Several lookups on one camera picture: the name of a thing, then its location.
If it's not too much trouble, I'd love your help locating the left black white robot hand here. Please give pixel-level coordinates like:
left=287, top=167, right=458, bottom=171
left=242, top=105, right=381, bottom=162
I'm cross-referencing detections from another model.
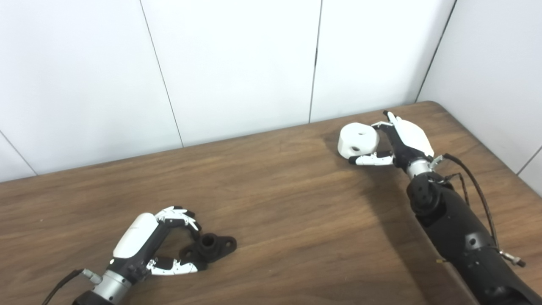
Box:
left=109, top=206, right=208, bottom=282

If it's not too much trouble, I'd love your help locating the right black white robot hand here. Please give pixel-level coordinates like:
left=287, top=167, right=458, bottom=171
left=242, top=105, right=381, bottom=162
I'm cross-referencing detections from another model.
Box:
left=348, top=111, right=436, bottom=170

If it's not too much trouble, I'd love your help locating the round white piece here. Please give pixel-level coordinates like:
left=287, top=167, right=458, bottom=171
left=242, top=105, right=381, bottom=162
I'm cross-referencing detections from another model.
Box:
left=337, top=122, right=380, bottom=160

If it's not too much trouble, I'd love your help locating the black flanged holder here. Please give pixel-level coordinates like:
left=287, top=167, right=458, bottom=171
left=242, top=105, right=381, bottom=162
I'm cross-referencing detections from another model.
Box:
left=180, top=233, right=238, bottom=265

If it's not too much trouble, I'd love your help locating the thin black arm wire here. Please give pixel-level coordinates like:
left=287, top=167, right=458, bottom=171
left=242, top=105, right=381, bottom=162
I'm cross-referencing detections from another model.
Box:
left=444, top=172, right=471, bottom=208

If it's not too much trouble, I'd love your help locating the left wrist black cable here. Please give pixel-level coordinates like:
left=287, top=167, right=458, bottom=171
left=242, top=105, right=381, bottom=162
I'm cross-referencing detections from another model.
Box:
left=41, top=268, right=102, bottom=305

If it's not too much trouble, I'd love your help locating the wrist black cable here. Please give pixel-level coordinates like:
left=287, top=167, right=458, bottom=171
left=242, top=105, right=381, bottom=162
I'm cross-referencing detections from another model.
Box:
left=432, top=153, right=527, bottom=268
left=41, top=268, right=102, bottom=305

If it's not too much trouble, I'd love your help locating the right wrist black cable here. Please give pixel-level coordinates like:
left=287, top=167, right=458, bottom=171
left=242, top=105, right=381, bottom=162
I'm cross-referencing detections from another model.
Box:
left=432, top=153, right=527, bottom=268

